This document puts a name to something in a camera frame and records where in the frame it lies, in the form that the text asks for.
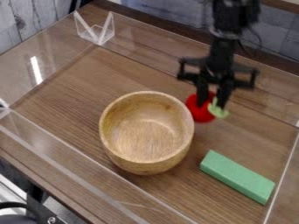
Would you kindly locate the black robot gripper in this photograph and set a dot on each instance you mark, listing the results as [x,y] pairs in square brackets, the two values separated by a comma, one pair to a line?
[217,68]

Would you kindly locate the red toy strawberry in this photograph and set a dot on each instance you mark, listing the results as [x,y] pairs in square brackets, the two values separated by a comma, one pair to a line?
[208,111]

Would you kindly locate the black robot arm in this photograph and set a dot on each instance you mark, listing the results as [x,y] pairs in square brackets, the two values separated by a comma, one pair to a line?
[232,17]

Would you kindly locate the wooden bowl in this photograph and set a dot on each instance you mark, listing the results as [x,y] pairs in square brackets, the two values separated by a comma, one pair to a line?
[145,130]

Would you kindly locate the green rectangular block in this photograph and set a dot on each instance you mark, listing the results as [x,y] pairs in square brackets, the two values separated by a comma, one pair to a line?
[236,176]

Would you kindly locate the clear acrylic enclosure walls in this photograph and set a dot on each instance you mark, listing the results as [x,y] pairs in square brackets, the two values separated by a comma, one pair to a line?
[57,82]

